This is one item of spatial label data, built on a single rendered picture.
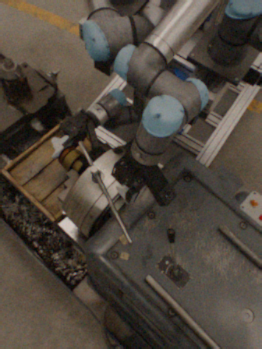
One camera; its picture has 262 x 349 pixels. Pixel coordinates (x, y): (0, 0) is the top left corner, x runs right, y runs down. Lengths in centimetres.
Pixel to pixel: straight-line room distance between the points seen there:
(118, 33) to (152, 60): 34
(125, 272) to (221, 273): 26
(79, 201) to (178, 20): 58
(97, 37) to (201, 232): 64
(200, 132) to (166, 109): 173
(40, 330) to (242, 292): 145
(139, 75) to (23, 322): 174
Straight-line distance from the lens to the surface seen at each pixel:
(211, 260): 105
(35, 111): 149
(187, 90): 81
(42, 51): 304
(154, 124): 71
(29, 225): 175
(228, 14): 139
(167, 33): 87
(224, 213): 110
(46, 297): 228
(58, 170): 151
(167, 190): 87
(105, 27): 117
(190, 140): 237
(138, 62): 84
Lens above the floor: 225
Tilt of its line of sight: 66 degrees down
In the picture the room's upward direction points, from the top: 11 degrees clockwise
